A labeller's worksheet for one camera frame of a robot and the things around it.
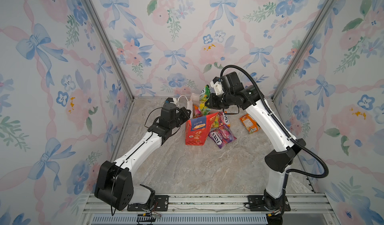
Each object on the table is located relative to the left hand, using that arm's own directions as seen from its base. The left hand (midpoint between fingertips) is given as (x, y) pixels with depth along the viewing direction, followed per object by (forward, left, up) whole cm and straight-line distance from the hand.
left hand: (193, 109), depth 79 cm
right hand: (-1, -6, +6) cm, 9 cm away
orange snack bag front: (+3, -2, -6) cm, 7 cm away
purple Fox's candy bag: (-3, -19, -23) cm, 30 cm away
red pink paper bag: (-8, -3, -6) cm, 10 cm away
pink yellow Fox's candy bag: (+11, -19, -23) cm, 31 cm away
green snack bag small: (+2, -5, +9) cm, 11 cm away
